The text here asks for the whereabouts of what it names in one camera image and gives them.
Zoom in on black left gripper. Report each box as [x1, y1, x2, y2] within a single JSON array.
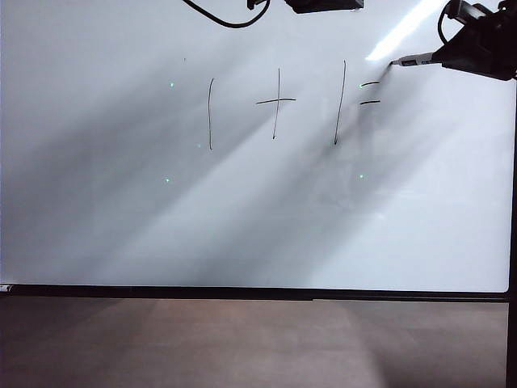
[[283, 0, 366, 15]]

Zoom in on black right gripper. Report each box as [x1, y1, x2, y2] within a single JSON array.
[[431, 6, 517, 82]]

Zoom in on white glossy whiteboard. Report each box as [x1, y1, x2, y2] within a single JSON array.
[[0, 0, 511, 293]]

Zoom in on black whiteboard pen tray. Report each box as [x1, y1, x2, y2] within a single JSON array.
[[0, 283, 511, 302]]

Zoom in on black right camera cable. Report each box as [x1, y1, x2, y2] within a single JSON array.
[[437, 9, 452, 46]]

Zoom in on black camera cable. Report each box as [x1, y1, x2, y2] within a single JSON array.
[[181, 0, 271, 29], [437, 9, 452, 46]]

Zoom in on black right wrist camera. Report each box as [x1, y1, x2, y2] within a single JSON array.
[[443, 0, 496, 22]]

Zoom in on black left camera cable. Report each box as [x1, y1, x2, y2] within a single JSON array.
[[181, 0, 271, 29]]

